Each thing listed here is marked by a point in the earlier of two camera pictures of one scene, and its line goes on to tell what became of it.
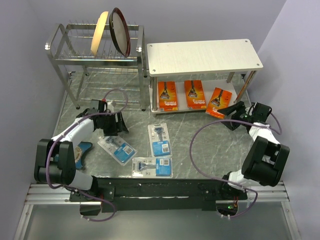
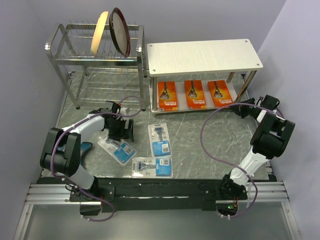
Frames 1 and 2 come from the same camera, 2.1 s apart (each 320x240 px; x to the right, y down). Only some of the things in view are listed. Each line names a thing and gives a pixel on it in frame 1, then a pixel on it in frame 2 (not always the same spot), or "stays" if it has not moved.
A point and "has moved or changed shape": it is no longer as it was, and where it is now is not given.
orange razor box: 220,99 has moved or changed shape
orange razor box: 168,97 stays
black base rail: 118,195 stays
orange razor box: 195,95 stays
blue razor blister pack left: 118,148 stays
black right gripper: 238,107 → 240,110
